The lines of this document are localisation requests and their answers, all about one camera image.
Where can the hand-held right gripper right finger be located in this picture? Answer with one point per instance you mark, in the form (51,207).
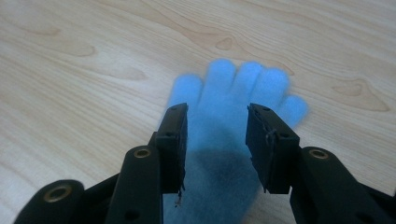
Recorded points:
(274,149)

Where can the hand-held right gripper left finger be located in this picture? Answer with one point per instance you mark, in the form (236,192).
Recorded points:
(169,146)

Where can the plain blue grey-cuffed glove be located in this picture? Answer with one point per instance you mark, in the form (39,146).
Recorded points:
(224,102)

